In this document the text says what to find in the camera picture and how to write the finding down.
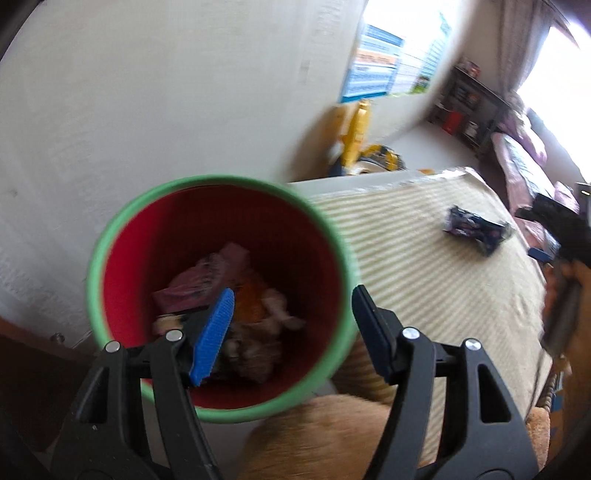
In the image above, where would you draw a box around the tan plush toy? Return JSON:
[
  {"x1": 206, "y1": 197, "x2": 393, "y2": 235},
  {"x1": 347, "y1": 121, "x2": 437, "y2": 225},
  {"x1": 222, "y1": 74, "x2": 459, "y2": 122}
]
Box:
[{"x1": 240, "y1": 394, "x2": 553, "y2": 480}]

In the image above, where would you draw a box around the dark shelf rack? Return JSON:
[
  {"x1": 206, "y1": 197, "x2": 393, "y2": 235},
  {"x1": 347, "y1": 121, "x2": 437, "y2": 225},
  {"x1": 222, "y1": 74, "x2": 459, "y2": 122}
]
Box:
[{"x1": 427, "y1": 65, "x2": 511, "y2": 160}]

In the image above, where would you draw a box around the yellow toy car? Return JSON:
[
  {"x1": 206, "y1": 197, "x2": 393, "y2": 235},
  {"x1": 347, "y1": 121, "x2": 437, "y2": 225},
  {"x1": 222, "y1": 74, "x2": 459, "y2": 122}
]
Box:
[{"x1": 355, "y1": 144, "x2": 404, "y2": 175}]

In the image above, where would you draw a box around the person's right hand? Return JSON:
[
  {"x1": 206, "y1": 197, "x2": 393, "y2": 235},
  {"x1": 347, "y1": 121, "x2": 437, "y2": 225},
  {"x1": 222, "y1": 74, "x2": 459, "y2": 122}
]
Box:
[{"x1": 544, "y1": 258, "x2": 591, "y2": 374}]

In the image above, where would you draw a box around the pink packet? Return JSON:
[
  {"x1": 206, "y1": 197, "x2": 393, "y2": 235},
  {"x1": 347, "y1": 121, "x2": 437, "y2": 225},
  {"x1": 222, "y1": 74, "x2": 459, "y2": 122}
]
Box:
[{"x1": 151, "y1": 243, "x2": 250, "y2": 319}]

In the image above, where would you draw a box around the orange plastic bag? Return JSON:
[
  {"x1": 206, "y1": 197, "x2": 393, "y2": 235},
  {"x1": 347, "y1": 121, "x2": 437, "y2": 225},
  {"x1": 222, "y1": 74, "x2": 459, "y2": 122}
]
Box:
[{"x1": 238, "y1": 270, "x2": 278, "y2": 324}]

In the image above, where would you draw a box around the patterned curtain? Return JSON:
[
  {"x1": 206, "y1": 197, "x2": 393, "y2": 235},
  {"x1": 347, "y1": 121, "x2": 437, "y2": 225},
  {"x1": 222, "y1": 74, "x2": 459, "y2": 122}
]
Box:
[{"x1": 501, "y1": 0, "x2": 555, "y2": 93}]

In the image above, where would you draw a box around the dark blue snack wrapper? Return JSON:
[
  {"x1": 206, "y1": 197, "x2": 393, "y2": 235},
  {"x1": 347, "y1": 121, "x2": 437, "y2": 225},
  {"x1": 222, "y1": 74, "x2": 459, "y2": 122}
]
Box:
[{"x1": 444, "y1": 205, "x2": 511, "y2": 257}]

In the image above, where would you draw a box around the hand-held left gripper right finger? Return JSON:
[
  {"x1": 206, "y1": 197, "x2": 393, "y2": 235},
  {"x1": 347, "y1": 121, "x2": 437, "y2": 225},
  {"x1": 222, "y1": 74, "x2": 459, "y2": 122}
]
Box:
[{"x1": 351, "y1": 285, "x2": 541, "y2": 480}]

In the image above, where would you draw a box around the white chart wall poster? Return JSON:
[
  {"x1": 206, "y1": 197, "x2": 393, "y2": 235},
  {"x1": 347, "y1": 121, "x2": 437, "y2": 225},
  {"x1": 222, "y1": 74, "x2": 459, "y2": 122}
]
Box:
[{"x1": 392, "y1": 32, "x2": 439, "y2": 95}]

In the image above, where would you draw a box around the brown wrapper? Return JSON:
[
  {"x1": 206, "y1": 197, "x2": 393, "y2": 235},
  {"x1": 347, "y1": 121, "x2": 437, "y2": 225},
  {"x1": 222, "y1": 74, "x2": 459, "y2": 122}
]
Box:
[{"x1": 222, "y1": 288, "x2": 305, "y2": 384}]

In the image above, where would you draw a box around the red bin with green rim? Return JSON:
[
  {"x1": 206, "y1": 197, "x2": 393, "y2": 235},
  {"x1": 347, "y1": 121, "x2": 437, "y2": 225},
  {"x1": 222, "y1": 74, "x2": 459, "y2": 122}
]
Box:
[{"x1": 88, "y1": 174, "x2": 358, "y2": 424}]

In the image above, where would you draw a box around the dark wooden cabinet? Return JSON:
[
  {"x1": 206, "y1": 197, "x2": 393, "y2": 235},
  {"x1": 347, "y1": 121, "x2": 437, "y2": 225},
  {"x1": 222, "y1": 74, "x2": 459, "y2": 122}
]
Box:
[{"x1": 0, "y1": 318, "x2": 100, "y2": 455}]

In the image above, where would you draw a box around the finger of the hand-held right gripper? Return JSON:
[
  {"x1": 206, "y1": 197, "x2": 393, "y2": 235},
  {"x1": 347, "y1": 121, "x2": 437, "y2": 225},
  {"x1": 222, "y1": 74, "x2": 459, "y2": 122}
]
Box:
[{"x1": 527, "y1": 244, "x2": 561, "y2": 268}]

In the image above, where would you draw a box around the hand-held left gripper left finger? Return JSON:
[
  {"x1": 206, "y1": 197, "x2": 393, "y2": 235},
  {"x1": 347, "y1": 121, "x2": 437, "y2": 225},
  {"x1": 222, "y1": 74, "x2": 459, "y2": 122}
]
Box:
[{"x1": 50, "y1": 287, "x2": 236, "y2": 480}]

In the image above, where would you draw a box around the bed with plaid sheet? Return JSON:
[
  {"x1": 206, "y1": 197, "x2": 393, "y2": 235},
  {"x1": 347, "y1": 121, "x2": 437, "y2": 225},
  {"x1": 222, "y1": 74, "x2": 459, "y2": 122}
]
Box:
[{"x1": 490, "y1": 131, "x2": 578, "y2": 250}]

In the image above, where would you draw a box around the blue-green wall poster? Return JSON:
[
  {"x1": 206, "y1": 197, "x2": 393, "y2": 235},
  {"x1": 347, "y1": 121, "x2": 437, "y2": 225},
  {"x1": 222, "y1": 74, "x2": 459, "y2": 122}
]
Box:
[{"x1": 413, "y1": 9, "x2": 453, "y2": 95}]

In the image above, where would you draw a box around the pink pillow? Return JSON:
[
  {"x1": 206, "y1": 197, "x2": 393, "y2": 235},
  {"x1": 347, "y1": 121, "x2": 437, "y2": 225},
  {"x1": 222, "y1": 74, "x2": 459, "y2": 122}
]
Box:
[{"x1": 501, "y1": 108, "x2": 550, "y2": 162}]

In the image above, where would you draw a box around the bright window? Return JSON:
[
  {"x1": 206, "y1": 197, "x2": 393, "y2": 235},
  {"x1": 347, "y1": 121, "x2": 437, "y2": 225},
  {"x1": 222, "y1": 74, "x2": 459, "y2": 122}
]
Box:
[{"x1": 517, "y1": 25, "x2": 591, "y2": 181}]

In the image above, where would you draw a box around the yellow duck toy chair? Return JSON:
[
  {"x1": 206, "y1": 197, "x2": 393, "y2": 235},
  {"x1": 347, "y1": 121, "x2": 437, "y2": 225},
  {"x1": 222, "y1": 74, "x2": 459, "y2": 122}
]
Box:
[{"x1": 330, "y1": 99, "x2": 372, "y2": 178}]

